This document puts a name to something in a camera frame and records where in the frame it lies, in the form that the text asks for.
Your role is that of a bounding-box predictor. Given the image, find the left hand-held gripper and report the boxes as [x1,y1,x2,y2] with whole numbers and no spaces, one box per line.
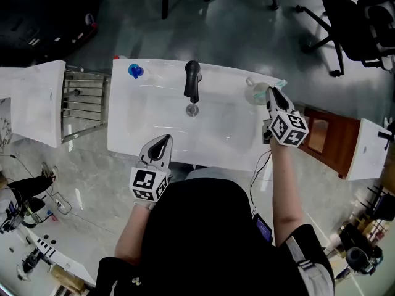
[128,134,173,202]

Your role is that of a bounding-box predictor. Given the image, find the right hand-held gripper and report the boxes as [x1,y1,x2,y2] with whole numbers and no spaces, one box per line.
[262,87,309,147]

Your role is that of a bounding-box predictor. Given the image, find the teal toothbrush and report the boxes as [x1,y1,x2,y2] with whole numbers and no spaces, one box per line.
[251,79,288,100]

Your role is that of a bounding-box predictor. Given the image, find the white cup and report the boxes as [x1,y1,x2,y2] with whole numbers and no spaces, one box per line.
[245,76,273,106]

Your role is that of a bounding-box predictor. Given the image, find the person's left forearm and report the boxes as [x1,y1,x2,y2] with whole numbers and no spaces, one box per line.
[114,207,152,265]

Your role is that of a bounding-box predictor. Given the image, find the person's right forearm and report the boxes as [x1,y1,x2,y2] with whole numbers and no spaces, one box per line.
[270,140,305,248]

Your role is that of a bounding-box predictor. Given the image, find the grey trousers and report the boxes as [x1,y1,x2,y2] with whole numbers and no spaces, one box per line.
[185,166,223,181]

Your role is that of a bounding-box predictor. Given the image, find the beige wristband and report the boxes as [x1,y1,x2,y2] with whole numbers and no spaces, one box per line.
[134,198,157,211]

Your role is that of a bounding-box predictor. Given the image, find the brown wooden cabinet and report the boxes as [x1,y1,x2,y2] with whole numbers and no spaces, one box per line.
[297,103,362,179]

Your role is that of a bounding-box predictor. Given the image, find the black sink faucet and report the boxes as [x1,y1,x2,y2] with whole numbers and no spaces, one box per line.
[378,129,394,151]
[183,60,203,104]

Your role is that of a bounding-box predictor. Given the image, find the blue capped bottle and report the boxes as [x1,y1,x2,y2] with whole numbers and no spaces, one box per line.
[128,63,151,81]

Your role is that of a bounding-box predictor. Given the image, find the metal rack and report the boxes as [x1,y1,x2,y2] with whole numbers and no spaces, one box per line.
[61,65,111,145]

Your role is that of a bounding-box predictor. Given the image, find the black shirt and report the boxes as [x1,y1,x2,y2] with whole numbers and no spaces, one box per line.
[95,177,325,296]

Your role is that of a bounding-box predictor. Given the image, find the black phone with blue screen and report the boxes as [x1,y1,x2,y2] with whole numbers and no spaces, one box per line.
[252,213,274,244]

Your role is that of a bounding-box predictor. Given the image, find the white striped panel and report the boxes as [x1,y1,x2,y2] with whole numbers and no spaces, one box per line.
[24,226,97,286]

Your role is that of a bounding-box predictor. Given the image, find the marble patterned slab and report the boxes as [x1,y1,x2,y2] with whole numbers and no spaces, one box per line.
[0,97,14,154]

